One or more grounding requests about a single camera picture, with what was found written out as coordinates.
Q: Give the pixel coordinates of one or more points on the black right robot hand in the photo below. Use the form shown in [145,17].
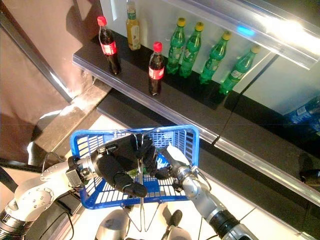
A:
[177,155]

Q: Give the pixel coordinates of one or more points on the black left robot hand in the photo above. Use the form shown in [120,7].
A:
[112,167]

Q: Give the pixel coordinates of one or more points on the Pepsi bottle blue cap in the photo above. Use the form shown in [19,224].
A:
[162,161]
[312,178]
[300,115]

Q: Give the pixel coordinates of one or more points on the blue plastic shopping basket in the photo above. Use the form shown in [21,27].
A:
[100,197]

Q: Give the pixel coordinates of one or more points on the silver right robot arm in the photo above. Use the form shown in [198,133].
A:
[202,195]

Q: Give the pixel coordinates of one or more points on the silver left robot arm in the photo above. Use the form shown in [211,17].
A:
[42,195]

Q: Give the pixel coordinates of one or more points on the black base shelf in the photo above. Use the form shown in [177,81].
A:
[117,107]

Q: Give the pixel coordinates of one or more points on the black shelf with clear strip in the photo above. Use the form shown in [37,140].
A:
[250,22]
[137,87]
[262,160]

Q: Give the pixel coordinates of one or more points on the cola bottle red cap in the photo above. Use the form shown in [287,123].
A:
[156,71]
[108,47]

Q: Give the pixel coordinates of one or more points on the small yellow tea bottle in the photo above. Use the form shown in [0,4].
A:
[133,32]

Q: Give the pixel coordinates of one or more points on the black shelf upright post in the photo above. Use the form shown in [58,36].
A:
[260,73]

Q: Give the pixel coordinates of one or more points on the dark metal wall rail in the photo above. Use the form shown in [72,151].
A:
[32,55]

